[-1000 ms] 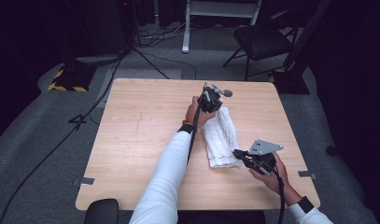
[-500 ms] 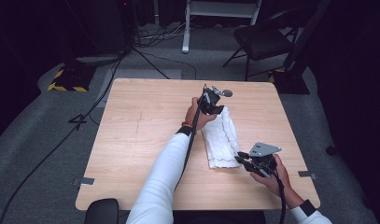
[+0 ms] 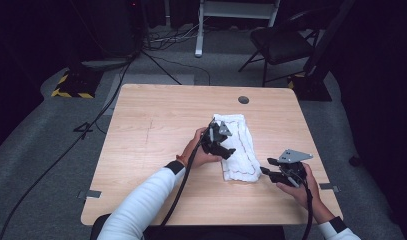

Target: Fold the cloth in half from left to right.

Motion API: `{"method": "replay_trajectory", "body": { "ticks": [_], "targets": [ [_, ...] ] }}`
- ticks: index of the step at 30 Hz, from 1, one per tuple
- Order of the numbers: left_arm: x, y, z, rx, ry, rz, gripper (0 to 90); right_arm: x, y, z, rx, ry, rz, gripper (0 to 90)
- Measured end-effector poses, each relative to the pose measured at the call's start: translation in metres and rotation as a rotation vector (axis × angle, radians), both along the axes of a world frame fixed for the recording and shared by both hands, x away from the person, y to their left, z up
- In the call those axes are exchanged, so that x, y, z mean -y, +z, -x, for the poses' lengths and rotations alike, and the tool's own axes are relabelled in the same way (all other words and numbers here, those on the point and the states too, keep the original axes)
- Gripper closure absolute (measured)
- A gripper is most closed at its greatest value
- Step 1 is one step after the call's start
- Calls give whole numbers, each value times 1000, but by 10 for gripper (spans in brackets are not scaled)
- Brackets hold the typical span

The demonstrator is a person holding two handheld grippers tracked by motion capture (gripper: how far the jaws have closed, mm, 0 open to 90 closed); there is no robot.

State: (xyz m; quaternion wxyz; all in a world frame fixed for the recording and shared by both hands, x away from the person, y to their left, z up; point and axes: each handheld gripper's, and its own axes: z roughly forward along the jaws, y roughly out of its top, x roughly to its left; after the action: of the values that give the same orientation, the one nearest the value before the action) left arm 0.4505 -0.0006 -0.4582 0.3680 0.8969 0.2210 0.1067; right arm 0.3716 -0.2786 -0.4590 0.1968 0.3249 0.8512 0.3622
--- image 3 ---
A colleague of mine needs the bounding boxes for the long black floor cable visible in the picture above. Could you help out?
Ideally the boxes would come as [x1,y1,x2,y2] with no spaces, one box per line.
[0,54,136,240]

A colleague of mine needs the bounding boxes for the person's left hand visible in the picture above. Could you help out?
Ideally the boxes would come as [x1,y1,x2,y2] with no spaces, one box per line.
[183,126,224,169]

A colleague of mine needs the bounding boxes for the black slanted stand pole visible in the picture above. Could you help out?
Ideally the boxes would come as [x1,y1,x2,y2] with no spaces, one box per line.
[303,0,356,78]

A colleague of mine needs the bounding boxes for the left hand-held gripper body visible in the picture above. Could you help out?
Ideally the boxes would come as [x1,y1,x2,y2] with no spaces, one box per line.
[200,119,233,152]

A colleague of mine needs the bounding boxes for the white metal stand frame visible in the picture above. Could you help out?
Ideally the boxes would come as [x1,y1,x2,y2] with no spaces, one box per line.
[194,0,282,59]

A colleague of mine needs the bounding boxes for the white towel with red stitching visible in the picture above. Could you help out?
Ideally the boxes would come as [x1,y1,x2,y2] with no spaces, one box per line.
[212,113,263,184]

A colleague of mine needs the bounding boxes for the grey tape strip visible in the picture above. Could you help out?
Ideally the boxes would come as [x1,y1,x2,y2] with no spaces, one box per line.
[77,189,102,200]
[318,182,341,193]

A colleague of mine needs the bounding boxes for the dark cabinet with red light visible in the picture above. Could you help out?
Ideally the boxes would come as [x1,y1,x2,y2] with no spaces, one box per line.
[78,0,146,63]

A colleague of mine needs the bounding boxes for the black yellow striped stand base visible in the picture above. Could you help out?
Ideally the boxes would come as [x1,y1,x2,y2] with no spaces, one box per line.
[287,72,333,102]
[50,67,104,100]

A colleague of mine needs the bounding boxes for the black folding chair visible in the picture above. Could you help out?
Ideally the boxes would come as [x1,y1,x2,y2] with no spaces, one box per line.
[237,5,326,88]

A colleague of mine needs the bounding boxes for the thin black floor cable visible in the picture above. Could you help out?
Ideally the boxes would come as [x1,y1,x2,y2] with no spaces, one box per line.
[150,53,212,86]

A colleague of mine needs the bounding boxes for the hand-held gripper black cable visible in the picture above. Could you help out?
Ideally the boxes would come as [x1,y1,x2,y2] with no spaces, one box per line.
[156,131,214,240]
[295,173,315,240]

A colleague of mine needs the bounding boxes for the left hand-held gripper black cable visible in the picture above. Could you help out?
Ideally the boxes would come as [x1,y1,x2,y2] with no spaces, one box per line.
[156,131,214,240]

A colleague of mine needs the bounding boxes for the person's right hand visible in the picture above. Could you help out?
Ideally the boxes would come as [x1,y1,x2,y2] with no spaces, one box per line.
[276,162,326,214]

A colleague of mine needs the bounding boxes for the right hand-held gripper black cable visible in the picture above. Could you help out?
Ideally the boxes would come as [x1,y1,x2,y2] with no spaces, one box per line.
[295,173,315,240]

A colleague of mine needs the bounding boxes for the bundle of floor cables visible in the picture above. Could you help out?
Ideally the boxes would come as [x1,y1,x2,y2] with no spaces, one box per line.
[143,19,203,52]

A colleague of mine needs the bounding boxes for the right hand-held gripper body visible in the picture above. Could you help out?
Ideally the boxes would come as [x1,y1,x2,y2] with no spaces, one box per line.
[272,148,314,188]

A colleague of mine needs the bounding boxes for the person's dark pants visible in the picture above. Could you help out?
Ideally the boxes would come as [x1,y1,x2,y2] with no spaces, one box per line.
[90,213,287,240]

